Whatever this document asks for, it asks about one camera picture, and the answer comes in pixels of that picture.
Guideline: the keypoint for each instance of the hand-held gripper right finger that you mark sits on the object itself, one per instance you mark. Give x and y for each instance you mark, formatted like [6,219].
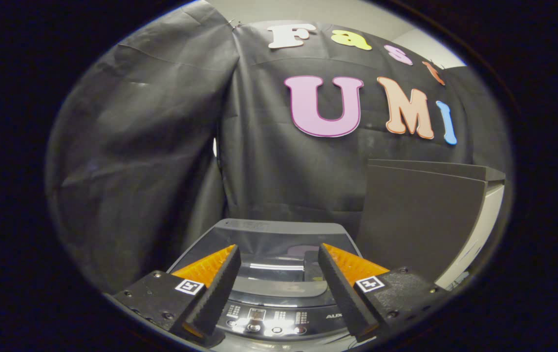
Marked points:
[342,293]

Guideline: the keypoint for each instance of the white cabinet with grey top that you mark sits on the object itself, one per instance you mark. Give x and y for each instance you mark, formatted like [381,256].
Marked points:
[416,220]

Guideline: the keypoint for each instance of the grey washing machine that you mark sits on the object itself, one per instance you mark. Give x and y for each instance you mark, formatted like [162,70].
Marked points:
[279,318]

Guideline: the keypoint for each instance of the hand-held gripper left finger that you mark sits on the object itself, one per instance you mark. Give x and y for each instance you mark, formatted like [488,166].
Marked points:
[218,293]

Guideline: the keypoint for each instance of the dark washing machine lid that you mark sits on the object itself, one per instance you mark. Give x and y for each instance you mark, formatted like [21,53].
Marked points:
[279,234]

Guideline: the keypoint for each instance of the black backdrop cloth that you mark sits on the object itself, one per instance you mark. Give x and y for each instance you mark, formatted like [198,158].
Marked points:
[137,146]

